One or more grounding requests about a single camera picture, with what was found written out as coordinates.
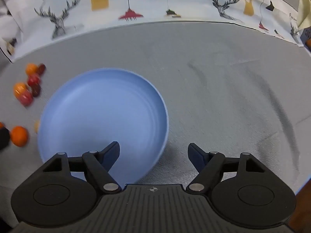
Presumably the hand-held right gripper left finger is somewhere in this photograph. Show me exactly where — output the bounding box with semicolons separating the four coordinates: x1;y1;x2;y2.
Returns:
43;141;122;195

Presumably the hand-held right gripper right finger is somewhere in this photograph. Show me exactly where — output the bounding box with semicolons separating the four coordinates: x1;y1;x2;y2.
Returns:
187;143;268;195

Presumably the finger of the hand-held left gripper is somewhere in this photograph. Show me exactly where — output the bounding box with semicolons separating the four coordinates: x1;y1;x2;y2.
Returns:
0;127;11;151

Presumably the orange mandarin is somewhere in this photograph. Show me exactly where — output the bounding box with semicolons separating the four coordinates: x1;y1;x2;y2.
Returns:
10;126;29;147

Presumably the blue plate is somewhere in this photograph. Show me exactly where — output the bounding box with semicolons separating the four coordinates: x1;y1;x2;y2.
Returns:
38;68;170;185

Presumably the small red fruit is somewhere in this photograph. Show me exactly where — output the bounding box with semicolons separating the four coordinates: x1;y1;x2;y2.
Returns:
27;74;41;87
17;91;34;107

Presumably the deer and lamp printed cloth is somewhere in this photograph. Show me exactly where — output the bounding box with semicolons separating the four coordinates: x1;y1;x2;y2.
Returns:
0;0;307;63

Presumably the blue crate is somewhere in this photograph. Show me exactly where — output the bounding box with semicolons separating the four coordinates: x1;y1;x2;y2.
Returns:
301;28;311;44

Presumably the pale yellow cloth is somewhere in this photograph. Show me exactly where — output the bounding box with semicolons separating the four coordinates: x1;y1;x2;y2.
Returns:
297;0;311;31

